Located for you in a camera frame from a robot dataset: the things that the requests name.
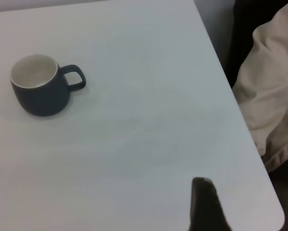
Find beige cloth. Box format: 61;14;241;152
231;4;288;173

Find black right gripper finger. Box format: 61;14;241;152
187;177;232;231

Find dark grey-blue ceramic mug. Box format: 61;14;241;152
10;54;87;117

